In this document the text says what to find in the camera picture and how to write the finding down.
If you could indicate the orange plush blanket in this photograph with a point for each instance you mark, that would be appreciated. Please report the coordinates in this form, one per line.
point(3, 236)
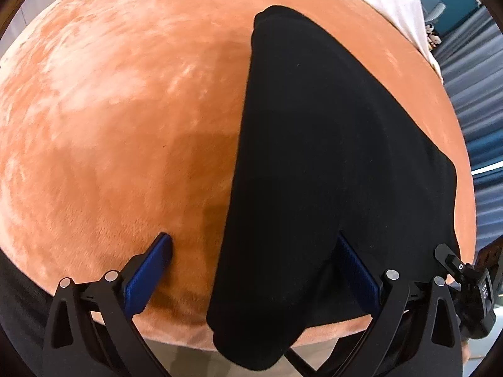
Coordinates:
point(118, 125)

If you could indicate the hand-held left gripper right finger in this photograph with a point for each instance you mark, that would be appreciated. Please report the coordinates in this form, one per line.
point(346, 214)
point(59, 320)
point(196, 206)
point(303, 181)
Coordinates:
point(359, 275)

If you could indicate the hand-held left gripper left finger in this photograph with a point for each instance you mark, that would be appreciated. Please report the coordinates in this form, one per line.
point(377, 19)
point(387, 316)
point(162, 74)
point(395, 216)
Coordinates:
point(151, 271)

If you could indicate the blue-grey curtain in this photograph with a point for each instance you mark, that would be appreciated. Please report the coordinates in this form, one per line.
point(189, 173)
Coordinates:
point(479, 106)

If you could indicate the black pants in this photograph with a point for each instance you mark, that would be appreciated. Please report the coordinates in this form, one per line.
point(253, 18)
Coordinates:
point(314, 165)

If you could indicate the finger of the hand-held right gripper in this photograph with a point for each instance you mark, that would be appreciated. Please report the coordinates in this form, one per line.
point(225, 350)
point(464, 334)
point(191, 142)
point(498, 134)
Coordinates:
point(450, 257)

